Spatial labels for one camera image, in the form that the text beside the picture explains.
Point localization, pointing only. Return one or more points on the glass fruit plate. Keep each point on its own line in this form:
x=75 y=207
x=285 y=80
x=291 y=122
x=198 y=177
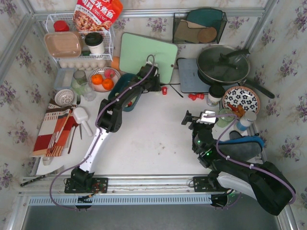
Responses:
x=104 y=79

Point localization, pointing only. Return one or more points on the green cutting board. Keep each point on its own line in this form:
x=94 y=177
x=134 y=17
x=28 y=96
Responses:
x=136 y=50

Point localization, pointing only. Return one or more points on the green tinted glass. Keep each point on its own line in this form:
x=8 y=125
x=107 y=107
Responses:
x=79 y=78

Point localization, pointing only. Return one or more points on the white plastic scoop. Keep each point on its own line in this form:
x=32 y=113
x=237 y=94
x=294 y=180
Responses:
x=83 y=120

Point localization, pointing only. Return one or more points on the striped orange cloth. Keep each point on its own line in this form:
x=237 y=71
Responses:
x=54 y=131

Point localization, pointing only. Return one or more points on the white wire rack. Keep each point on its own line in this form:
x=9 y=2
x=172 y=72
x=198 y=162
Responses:
x=108 y=35

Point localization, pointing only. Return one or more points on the orange fruit behind board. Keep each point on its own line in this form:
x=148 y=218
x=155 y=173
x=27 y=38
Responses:
x=115 y=63

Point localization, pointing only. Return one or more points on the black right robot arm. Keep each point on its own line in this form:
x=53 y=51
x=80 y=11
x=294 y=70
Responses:
x=229 y=162

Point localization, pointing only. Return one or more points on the blue grey oven mitt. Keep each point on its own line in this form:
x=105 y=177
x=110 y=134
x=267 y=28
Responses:
x=242 y=148

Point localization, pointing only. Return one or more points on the clear glass cup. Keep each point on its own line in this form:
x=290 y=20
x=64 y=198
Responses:
x=88 y=92

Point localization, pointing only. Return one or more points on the beige plastic container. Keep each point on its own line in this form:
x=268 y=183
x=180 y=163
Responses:
x=64 y=44

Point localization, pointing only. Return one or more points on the green glass jar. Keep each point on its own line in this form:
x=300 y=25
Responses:
x=226 y=117

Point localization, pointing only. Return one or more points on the flower pattern plate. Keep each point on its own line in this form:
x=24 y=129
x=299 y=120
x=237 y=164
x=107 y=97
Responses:
x=243 y=96

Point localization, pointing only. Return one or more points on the red snack bag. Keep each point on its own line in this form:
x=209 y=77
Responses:
x=96 y=15

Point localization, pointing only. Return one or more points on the black mesh holder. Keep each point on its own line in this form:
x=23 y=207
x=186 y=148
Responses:
x=186 y=29

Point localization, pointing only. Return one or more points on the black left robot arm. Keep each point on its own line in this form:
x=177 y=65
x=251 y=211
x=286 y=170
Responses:
x=109 y=120

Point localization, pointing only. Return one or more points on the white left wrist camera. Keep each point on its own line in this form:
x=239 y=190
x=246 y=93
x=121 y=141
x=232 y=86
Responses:
x=152 y=64

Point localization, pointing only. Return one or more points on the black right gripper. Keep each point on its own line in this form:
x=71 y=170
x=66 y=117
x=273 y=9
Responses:
x=192 y=119

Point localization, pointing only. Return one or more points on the clear storage box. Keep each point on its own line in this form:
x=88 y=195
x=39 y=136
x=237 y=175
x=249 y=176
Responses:
x=64 y=78

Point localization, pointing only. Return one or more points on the white strainer bowl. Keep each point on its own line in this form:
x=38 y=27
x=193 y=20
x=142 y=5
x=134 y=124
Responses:
x=64 y=97

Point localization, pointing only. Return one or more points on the grey induction cooker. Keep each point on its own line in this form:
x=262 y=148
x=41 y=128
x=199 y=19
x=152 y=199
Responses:
x=189 y=78

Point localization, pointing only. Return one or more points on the metal fork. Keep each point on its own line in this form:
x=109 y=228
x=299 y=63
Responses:
x=78 y=101

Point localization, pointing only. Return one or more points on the red lid jar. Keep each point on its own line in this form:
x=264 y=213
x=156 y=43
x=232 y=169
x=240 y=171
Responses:
x=61 y=26

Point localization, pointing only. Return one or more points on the black wok pan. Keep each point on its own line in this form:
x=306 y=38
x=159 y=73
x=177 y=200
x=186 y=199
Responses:
x=225 y=65

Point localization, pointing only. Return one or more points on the teal storage basket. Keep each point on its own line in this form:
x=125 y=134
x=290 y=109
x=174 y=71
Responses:
x=121 y=84

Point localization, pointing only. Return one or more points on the round cork coaster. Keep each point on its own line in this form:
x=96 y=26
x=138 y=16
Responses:
x=207 y=35

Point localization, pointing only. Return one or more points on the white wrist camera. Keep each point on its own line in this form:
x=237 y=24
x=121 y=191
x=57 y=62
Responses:
x=152 y=64
x=207 y=117

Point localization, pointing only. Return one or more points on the blue white bottle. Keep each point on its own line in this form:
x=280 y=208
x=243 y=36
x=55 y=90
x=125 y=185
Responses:
x=245 y=121

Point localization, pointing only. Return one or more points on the white egg tray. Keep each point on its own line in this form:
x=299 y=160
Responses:
x=84 y=65

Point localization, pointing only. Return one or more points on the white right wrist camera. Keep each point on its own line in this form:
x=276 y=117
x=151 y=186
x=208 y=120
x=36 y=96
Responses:
x=207 y=117

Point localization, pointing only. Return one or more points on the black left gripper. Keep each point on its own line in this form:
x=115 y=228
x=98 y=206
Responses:
x=156 y=80

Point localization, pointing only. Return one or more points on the white cup on rack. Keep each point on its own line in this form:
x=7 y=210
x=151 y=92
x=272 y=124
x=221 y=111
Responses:
x=95 y=43

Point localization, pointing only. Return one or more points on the paper coffee cup black lid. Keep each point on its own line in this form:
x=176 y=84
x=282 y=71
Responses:
x=215 y=94

